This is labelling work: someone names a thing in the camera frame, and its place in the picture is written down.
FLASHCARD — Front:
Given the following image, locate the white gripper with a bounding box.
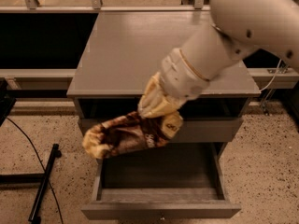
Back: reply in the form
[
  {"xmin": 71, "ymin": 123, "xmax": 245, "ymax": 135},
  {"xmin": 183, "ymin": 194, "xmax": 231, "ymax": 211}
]
[{"xmin": 138, "ymin": 49, "xmax": 209, "ymax": 119}]

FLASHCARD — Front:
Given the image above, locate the brown chip bag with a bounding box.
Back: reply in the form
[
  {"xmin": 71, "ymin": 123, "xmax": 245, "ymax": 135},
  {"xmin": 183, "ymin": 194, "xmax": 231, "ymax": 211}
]
[{"xmin": 82, "ymin": 111, "xmax": 183, "ymax": 160}]

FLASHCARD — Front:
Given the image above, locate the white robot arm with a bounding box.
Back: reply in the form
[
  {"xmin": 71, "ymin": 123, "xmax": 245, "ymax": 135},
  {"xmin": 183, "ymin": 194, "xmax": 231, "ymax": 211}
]
[{"xmin": 138, "ymin": 0, "xmax": 299, "ymax": 119}]

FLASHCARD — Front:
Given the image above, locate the closed grey drawer with knob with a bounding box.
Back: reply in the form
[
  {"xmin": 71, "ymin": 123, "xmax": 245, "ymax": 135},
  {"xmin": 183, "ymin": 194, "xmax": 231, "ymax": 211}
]
[{"xmin": 77, "ymin": 117, "xmax": 244, "ymax": 145}]

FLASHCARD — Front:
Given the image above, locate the grey wooden drawer cabinet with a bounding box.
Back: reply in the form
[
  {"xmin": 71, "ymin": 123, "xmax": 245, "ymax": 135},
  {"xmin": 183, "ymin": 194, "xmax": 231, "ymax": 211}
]
[{"xmin": 65, "ymin": 10, "xmax": 262, "ymax": 161}]

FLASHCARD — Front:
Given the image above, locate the open bottom grey drawer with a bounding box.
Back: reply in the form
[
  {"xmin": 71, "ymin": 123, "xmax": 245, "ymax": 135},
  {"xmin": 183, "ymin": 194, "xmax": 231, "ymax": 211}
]
[{"xmin": 82, "ymin": 143, "xmax": 241, "ymax": 220}]

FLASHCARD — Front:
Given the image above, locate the black metal stand base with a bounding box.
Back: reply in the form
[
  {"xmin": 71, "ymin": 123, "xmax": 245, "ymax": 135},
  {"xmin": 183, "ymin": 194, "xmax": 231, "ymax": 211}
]
[{"xmin": 0, "ymin": 144, "xmax": 62, "ymax": 224}]

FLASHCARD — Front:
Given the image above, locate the black equipment at left edge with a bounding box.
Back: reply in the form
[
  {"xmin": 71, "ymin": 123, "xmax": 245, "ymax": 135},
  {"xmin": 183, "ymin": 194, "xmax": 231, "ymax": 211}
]
[{"xmin": 0, "ymin": 80, "xmax": 16, "ymax": 126}]

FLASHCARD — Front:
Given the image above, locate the black floor cable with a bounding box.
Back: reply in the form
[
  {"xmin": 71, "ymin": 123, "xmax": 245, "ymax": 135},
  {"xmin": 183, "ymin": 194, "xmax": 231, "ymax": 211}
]
[{"xmin": 6, "ymin": 117, "xmax": 64, "ymax": 224}]

